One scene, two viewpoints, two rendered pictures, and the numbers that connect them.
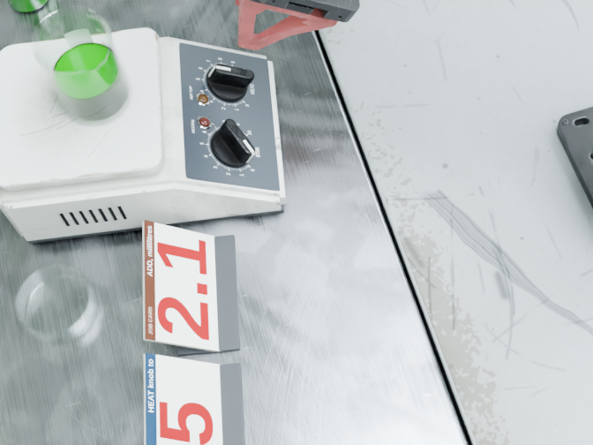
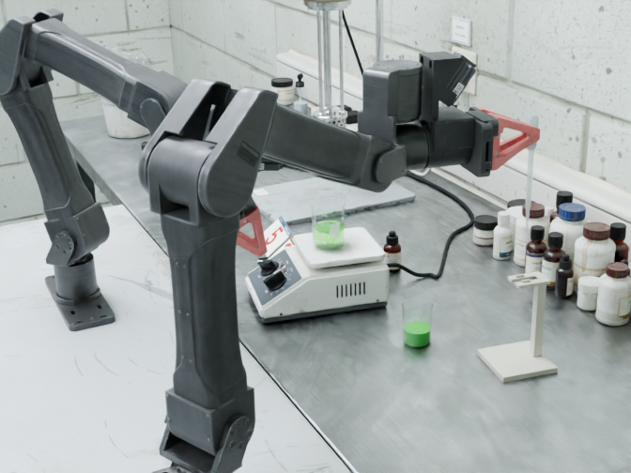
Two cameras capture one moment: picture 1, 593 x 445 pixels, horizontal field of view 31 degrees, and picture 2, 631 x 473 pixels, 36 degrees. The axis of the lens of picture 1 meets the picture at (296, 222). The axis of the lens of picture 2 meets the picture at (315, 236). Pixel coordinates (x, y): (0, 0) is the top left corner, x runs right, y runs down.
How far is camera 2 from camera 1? 1.76 m
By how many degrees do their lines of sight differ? 93
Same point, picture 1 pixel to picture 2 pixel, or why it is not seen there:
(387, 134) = not seen: hidden behind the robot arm
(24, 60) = (370, 251)
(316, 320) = not seen: hidden behind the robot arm
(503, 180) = (144, 306)
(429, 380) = not seen: hidden behind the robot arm
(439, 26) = (171, 347)
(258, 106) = (261, 289)
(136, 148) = (304, 236)
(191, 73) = (293, 274)
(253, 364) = (253, 260)
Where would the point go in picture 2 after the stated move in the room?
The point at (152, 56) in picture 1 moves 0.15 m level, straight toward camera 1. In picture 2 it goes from (308, 256) to (264, 225)
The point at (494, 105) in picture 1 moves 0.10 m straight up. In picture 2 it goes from (145, 325) to (138, 264)
